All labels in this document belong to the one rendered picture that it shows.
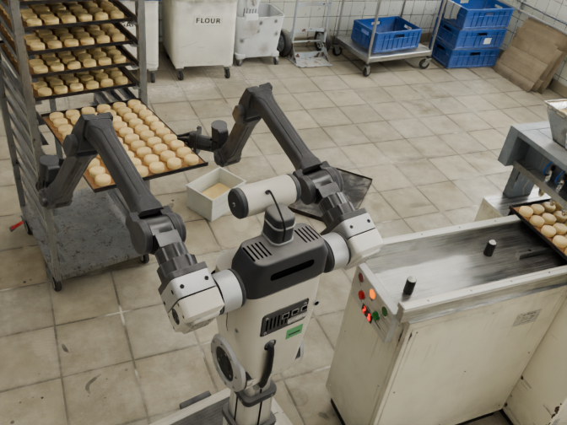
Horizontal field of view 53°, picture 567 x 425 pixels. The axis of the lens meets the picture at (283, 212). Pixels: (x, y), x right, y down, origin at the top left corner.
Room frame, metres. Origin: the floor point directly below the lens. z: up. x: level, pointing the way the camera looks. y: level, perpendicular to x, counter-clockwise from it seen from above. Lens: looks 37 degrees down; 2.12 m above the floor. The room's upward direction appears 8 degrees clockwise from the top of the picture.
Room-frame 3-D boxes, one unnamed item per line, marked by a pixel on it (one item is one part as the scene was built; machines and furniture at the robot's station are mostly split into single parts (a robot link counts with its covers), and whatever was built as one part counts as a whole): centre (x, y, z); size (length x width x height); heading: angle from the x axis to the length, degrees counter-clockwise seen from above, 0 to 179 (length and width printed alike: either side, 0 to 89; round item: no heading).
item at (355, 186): (3.11, -0.30, 0.02); 0.60 x 0.40 x 0.03; 164
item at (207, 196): (2.84, 0.42, 0.08); 0.30 x 0.22 x 0.16; 147
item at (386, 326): (1.39, -0.34, 0.77); 0.24 x 0.04 x 0.14; 27
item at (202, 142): (1.85, 0.33, 1.02); 0.07 x 0.07 x 0.10; 84
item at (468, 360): (1.56, -0.67, 0.45); 0.70 x 0.34 x 0.90; 117
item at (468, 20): (5.96, -1.61, 0.50); 0.60 x 0.40 x 0.20; 120
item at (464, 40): (5.96, -1.61, 0.30); 0.60 x 0.40 x 0.20; 118
